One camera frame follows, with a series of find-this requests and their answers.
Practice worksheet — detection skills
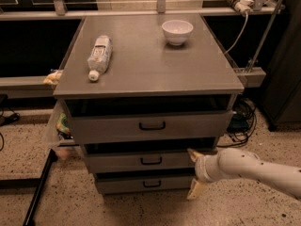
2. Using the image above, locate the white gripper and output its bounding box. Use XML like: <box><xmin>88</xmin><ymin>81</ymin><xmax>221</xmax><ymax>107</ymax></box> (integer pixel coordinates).
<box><xmin>187</xmin><ymin>148</ymin><xmax>221</xmax><ymax>201</ymax></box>

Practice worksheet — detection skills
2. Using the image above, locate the grey drawer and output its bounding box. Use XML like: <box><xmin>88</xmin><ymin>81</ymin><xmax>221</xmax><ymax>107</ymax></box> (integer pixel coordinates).
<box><xmin>95</xmin><ymin>173</ymin><xmax>194</xmax><ymax>195</ymax></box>
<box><xmin>81</xmin><ymin>145</ymin><xmax>194</xmax><ymax>173</ymax></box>
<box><xmin>68</xmin><ymin>110</ymin><xmax>232</xmax><ymax>144</ymax></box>

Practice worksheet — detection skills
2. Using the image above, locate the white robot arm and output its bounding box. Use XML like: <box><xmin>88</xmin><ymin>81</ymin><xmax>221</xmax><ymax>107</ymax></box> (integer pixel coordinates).
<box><xmin>187</xmin><ymin>148</ymin><xmax>301</xmax><ymax>201</ymax></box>

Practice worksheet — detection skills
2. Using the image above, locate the grey bottom drawer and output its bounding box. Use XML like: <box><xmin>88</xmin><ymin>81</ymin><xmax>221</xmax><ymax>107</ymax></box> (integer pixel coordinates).
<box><xmin>95</xmin><ymin>173</ymin><xmax>194</xmax><ymax>195</ymax></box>

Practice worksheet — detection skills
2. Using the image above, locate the grey drawer cabinet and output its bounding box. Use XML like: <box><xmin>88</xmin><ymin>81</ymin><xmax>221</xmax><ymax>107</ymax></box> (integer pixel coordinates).
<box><xmin>54</xmin><ymin>14</ymin><xmax>244</xmax><ymax>182</ymax></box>

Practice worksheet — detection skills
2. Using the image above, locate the grey top drawer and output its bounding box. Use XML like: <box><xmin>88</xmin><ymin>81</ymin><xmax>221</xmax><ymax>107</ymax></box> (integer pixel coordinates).
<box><xmin>68</xmin><ymin>110</ymin><xmax>232</xmax><ymax>144</ymax></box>

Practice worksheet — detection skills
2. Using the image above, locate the clear plastic storage bin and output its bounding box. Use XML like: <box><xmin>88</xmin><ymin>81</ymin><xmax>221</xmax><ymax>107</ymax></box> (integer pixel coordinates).
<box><xmin>42</xmin><ymin>102</ymin><xmax>79</xmax><ymax>159</ymax></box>

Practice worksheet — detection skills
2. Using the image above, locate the white ceramic bowl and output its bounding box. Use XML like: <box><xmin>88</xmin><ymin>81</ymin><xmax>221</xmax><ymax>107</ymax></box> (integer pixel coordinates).
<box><xmin>162</xmin><ymin>20</ymin><xmax>194</xmax><ymax>45</ymax></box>

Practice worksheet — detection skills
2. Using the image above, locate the clear plastic water bottle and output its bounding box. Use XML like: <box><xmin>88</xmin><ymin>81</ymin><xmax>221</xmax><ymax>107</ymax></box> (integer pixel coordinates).
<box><xmin>87</xmin><ymin>36</ymin><xmax>113</xmax><ymax>81</ymax></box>

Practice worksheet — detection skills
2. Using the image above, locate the yellow snack bag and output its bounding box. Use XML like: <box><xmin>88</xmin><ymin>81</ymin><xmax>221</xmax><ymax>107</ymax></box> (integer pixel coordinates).
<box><xmin>43</xmin><ymin>70</ymin><xmax>63</xmax><ymax>86</ymax></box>

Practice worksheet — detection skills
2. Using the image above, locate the white power strip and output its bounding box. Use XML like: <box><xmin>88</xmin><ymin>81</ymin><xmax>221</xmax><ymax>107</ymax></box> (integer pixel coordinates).
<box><xmin>226</xmin><ymin>0</ymin><xmax>254</xmax><ymax>16</ymax></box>

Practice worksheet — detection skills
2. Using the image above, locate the black cable bundle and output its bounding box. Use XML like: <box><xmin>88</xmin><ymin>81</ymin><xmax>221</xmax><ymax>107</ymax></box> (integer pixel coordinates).
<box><xmin>216</xmin><ymin>98</ymin><xmax>258</xmax><ymax>149</ymax></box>

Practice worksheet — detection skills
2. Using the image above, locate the black floor frame bar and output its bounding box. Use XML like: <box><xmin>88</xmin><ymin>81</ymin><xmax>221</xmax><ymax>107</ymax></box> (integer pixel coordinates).
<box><xmin>23</xmin><ymin>150</ymin><xmax>57</xmax><ymax>226</ymax></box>

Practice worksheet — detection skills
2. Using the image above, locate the white power cable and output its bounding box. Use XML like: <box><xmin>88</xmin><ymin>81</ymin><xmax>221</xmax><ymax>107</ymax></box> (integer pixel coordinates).
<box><xmin>223</xmin><ymin>12</ymin><xmax>249</xmax><ymax>56</ymax></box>

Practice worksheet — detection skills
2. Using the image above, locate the grey metal shelf rail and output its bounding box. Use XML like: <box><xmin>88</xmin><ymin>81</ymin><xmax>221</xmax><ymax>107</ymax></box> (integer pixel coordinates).
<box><xmin>0</xmin><ymin>76</ymin><xmax>55</xmax><ymax>99</ymax></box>

